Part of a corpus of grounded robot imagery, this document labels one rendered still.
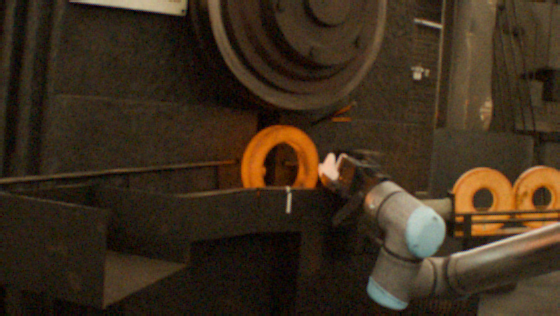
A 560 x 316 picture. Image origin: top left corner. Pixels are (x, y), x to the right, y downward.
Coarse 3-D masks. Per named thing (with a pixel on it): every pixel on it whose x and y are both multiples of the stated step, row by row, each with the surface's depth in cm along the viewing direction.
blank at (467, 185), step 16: (464, 176) 185; (480, 176) 184; (496, 176) 184; (464, 192) 184; (496, 192) 184; (512, 192) 184; (464, 208) 185; (496, 208) 185; (480, 224) 185; (496, 224) 185
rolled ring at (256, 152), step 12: (264, 132) 167; (276, 132) 167; (288, 132) 169; (300, 132) 171; (252, 144) 166; (264, 144) 165; (300, 144) 171; (312, 144) 173; (252, 156) 164; (264, 156) 166; (300, 156) 174; (312, 156) 173; (252, 168) 164; (300, 168) 175; (312, 168) 173; (252, 180) 164; (300, 180) 174; (312, 180) 174
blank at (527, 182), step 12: (540, 168) 184; (528, 180) 184; (540, 180) 184; (552, 180) 184; (516, 192) 184; (528, 192) 184; (552, 192) 186; (516, 204) 184; (528, 204) 184; (552, 204) 185; (516, 216) 187; (528, 216) 185; (540, 216) 185
